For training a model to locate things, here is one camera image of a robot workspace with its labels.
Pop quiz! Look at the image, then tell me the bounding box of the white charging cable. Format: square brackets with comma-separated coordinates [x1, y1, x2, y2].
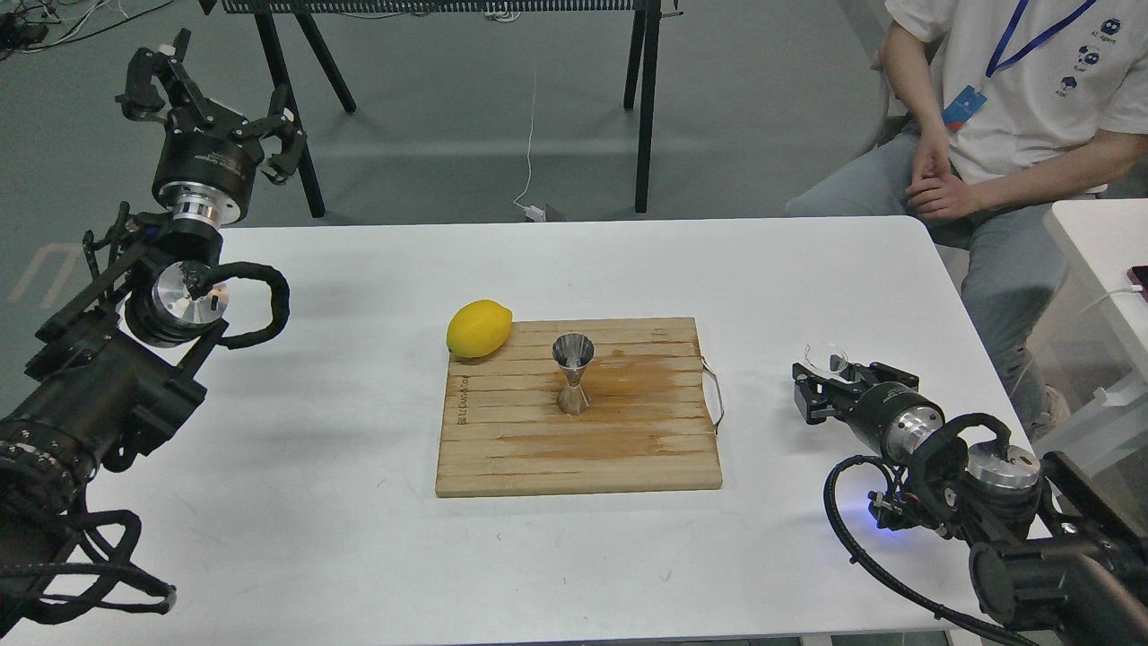
[513, 70, 550, 223]

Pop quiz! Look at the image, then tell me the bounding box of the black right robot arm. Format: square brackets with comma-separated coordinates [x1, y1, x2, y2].
[792, 356, 1147, 645]

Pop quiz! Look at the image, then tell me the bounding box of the yellow lemon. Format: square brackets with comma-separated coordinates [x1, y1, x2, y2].
[447, 299, 513, 359]

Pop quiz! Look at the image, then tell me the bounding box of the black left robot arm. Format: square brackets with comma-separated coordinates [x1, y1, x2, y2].
[1, 29, 307, 633]

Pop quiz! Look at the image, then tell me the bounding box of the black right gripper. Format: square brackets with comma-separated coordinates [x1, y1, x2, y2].
[791, 361, 946, 465]

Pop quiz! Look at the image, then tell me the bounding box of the wooden cutting board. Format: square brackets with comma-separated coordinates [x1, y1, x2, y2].
[435, 318, 723, 498]

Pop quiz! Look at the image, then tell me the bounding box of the steel jigger measuring cup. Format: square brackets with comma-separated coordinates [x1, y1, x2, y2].
[551, 334, 595, 415]

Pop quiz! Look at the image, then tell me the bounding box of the seated person in white shirt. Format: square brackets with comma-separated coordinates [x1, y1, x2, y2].
[784, 1, 1147, 439]

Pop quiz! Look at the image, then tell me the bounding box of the white side table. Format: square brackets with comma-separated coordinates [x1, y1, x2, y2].
[1035, 199, 1147, 476]

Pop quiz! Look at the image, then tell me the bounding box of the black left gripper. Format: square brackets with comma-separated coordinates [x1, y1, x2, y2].
[116, 28, 307, 225]

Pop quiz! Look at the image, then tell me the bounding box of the black metal table frame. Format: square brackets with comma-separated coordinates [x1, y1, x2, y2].
[205, 1, 677, 217]

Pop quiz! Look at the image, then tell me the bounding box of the small clear glass cup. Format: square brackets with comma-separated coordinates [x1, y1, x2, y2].
[801, 342, 850, 378]

